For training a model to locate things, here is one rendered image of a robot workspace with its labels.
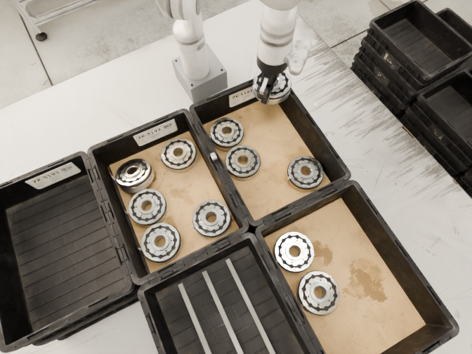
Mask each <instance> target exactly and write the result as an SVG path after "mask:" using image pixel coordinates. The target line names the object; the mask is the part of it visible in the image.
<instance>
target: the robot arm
mask: <svg viewBox="0 0 472 354"><path fill-rule="evenodd" d="M155 1H156V2H157V5H158V6H159V9H160V11H161V12H162V13H163V15H164V16H166V17H167V18H171V19H175V20H176V21H175V23H174V24H173V34H174V37H175V40H176V44H177V47H178V52H179V55H180V57H181V62H182V66H183V70H184V73H185V75H186V77H188V78H189V79H192V80H200V79H203V78H205V77H206V76H207V75H208V73H209V60H208V55H207V46H206V42H205V37H204V28H203V19H202V6H201V0H155ZM259 1H261V2H262V3H263V4H264V7H263V12H262V16H261V27H260V34H259V38H258V47H257V56H256V64H257V66H258V68H259V69H260V70H261V82H260V86H258V88H257V89H256V92H257V97H258V98H260V99H261V103H263V104H265V105H267V104H268V103H269V98H270V92H271V91H272V90H273V88H274V85H275V84H276V81H277V79H278V77H279V75H280V73H282V72H284V71H285V70H286V69H287V67H288V69H289V73H290V74H292V75H294V76H298V75H300V73H301V72H302V70H303V67H304V65H305V63H306V61H307V58H308V56H309V53H310V49H311V46H312V43H311V41H309V40H306V39H304V40H302V41H300V42H298V43H296V44H293V36H294V30H295V26H296V15H297V7H298V4H299V2H300V0H259Z"/></svg>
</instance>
